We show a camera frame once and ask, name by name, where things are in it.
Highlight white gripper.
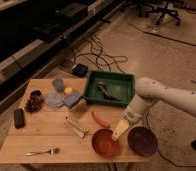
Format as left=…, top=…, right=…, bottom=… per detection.
left=112, top=104, right=146, bottom=141

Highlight orange bowl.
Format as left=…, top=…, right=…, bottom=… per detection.
left=91, top=129, right=119, bottom=157

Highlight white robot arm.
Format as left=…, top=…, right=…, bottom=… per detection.
left=112, top=77, right=196, bottom=141

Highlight green plastic tray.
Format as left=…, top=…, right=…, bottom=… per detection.
left=83, top=71, right=135, bottom=107

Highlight dark utensil in tray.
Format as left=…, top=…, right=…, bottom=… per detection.
left=96, top=82, right=118, bottom=101

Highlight orange carrot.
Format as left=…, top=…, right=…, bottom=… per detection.
left=91, top=112, right=110, bottom=129

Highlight dark purple bowl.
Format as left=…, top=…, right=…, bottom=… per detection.
left=127, top=126, right=158, bottom=157

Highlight beige wooden tongs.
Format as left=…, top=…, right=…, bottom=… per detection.
left=66, top=117, right=88, bottom=138

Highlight blue yellow sponge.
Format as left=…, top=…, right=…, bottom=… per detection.
left=63, top=92, right=84, bottom=109

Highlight yellow orange ball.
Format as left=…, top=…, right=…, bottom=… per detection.
left=64, top=87, right=74, bottom=95

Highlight black power adapter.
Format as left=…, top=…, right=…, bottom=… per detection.
left=72, top=63, right=88, bottom=78

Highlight wooden table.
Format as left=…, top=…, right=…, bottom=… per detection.
left=0, top=78, right=151, bottom=171

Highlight silver fork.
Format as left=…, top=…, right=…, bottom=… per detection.
left=25, top=148, right=60, bottom=156

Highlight dark grape bunch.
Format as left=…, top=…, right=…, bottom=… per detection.
left=25, top=96, right=43, bottom=113

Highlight dark small cup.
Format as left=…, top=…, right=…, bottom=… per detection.
left=30, top=90, right=41, bottom=97

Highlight black rectangular block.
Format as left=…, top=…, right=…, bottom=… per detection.
left=14, top=108, right=25, bottom=129

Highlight black office chair base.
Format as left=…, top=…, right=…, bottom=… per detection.
left=124, top=0, right=181, bottom=26

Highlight black floor cables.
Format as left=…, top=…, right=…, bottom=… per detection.
left=62, top=31, right=129, bottom=73

